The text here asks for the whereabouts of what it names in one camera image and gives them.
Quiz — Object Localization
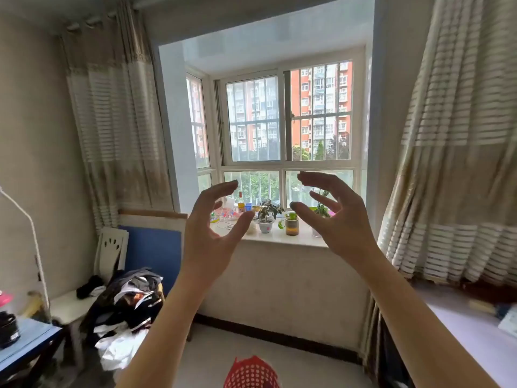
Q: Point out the person's right hand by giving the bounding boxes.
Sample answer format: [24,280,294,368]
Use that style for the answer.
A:
[289,171,381,274]

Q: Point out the person's left hand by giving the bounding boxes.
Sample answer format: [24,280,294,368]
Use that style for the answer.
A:
[181,180,256,285]

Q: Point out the red plastic basket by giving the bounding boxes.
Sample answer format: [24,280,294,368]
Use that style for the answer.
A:
[223,355,281,388]

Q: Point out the person's right forearm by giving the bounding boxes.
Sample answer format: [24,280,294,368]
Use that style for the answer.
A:
[354,245,501,388]

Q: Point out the person's left forearm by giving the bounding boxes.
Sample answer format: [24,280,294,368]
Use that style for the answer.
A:
[116,270,213,388]

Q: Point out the small green potted plant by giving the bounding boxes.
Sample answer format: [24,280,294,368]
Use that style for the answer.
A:
[309,189,336,238]

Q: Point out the colourful plastic toys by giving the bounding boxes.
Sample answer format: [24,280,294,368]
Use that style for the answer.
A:
[209,205,241,223]

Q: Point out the potted plant in brown mug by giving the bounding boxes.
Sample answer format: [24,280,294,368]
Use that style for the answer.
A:
[277,212,301,237]

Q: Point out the potted plant in white pot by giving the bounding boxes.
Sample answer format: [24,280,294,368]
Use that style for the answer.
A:
[255,199,283,234]

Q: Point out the white plastic chair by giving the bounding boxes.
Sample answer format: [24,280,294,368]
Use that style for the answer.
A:
[50,226,130,360]

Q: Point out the white framed window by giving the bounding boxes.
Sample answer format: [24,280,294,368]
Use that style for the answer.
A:
[185,46,366,211]

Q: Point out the pile of mixed clothes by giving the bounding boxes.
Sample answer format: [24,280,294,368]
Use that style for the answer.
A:
[80,268,166,372]

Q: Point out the small black crumpled cloth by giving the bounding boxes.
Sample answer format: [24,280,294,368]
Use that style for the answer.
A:
[75,274,107,300]

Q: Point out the beige striped curtain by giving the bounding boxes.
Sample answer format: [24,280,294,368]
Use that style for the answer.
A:
[359,0,517,378]
[60,2,174,235]

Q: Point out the white curved pole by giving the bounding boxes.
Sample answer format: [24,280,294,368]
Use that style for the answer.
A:
[0,186,51,320]

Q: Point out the wooden chair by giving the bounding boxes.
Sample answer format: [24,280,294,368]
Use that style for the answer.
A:
[22,293,45,320]

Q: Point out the light green book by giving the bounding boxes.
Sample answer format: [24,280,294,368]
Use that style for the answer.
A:
[497,304,517,339]

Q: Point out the blue folding table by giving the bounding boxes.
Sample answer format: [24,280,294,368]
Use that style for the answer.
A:
[0,317,65,384]

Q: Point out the bed with black frame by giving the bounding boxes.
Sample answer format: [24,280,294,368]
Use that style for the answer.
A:
[411,278,517,388]

